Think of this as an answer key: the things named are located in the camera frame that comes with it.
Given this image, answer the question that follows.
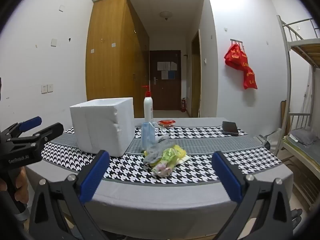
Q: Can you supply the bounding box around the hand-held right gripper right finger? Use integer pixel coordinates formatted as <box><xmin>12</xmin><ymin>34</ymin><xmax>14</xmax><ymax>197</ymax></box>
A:
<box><xmin>212</xmin><ymin>151</ymin><xmax>294</xmax><ymax>240</ymax></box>

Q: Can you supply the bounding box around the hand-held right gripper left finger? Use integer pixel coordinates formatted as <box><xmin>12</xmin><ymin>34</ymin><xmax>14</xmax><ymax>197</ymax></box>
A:
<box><xmin>29</xmin><ymin>150</ymin><xmax>110</xmax><ymax>240</ymax></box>

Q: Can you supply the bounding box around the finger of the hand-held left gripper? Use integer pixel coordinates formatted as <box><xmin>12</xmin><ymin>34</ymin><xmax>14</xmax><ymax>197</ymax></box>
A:
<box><xmin>0</xmin><ymin>116</ymin><xmax>42</xmax><ymax>140</ymax></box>
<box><xmin>7</xmin><ymin>122</ymin><xmax>64</xmax><ymax>153</ymax></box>

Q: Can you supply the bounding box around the yellow foam net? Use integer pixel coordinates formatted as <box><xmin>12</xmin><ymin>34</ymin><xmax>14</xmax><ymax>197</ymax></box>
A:
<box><xmin>160</xmin><ymin>144</ymin><xmax>187</xmax><ymax>167</ymax></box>

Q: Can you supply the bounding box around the grey soft cloth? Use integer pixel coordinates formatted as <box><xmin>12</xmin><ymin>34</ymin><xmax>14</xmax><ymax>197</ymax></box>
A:
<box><xmin>143</xmin><ymin>135</ymin><xmax>175</xmax><ymax>165</ymax></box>

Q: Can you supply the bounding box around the blue face mask stack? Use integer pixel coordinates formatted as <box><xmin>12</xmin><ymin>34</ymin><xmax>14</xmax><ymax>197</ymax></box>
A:
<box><xmin>141</xmin><ymin>121</ymin><xmax>162</xmax><ymax>153</ymax></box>

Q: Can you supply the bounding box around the person's left hand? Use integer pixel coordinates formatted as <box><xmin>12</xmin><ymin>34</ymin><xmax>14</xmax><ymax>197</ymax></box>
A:
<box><xmin>0</xmin><ymin>166</ymin><xmax>29</xmax><ymax>207</ymax></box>

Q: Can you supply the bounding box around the grey houndstooth tablecloth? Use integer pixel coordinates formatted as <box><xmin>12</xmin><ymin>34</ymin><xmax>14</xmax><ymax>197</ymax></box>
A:
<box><xmin>25</xmin><ymin>117</ymin><xmax>294</xmax><ymax>233</ymax></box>

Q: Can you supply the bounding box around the white foam box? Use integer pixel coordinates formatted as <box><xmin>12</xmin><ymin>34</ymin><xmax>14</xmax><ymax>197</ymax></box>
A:
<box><xmin>69</xmin><ymin>97</ymin><xmax>135</xmax><ymax>157</ymax></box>

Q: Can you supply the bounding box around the black smartphone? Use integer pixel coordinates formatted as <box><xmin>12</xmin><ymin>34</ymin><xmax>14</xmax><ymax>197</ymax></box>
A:
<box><xmin>222</xmin><ymin>121</ymin><xmax>240</xmax><ymax>136</ymax></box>

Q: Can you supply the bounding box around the white plastic bag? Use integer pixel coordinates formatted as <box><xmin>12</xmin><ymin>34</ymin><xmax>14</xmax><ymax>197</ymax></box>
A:
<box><xmin>269</xmin><ymin>127</ymin><xmax>284</xmax><ymax>153</ymax></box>

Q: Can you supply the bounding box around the grey pillow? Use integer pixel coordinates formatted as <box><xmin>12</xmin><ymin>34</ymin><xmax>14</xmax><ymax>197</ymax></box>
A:
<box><xmin>289</xmin><ymin>127</ymin><xmax>319</xmax><ymax>147</ymax></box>

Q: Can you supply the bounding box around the white pump bottle red cap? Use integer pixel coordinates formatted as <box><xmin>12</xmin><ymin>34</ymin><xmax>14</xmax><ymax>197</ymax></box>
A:
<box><xmin>141</xmin><ymin>85</ymin><xmax>154</xmax><ymax>124</ymax></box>

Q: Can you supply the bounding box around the red plastic bag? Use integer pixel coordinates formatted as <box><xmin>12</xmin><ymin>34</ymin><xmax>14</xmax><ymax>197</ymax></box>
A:
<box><xmin>241</xmin><ymin>65</ymin><xmax>258</xmax><ymax>90</ymax></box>
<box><xmin>224</xmin><ymin>43</ymin><xmax>249</xmax><ymax>70</ymax></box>

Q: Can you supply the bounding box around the wooden wardrobe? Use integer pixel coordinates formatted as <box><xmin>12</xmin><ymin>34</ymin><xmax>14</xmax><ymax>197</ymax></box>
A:
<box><xmin>86</xmin><ymin>0</ymin><xmax>150</xmax><ymax>118</ymax></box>

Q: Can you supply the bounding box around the wooden side door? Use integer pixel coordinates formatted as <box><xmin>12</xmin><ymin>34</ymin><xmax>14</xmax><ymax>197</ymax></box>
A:
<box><xmin>191</xmin><ymin>29</ymin><xmax>202</xmax><ymax>118</ymax></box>

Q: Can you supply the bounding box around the dark brown door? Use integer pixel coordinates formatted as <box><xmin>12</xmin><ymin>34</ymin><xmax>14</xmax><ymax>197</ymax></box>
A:
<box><xmin>149</xmin><ymin>50</ymin><xmax>181</xmax><ymax>111</ymax></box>

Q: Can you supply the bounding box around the metal bunk bed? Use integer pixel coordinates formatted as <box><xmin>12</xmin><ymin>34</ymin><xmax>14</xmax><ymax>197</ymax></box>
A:
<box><xmin>276</xmin><ymin>15</ymin><xmax>320</xmax><ymax>210</ymax></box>

